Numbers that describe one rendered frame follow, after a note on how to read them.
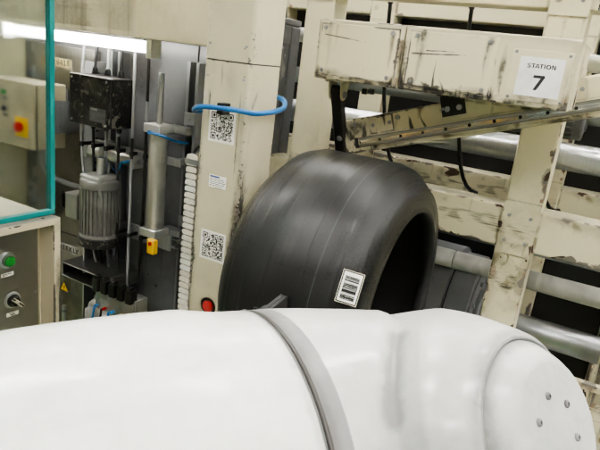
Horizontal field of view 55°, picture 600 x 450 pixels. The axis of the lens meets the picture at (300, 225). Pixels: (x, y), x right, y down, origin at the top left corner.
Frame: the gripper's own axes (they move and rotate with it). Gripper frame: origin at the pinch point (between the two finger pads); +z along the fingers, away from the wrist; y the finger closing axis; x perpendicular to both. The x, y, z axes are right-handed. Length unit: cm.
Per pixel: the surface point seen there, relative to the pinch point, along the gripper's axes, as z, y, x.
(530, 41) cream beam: 58, -25, -45
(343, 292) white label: 7.4, -9.8, -3.4
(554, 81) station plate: 57, -31, -37
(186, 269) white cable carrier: 24, 42, 15
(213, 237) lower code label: 24.8, 33.2, 4.0
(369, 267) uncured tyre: 13.2, -12.0, -6.7
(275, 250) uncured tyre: 8.2, 5.2, -7.1
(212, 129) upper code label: 28, 36, -21
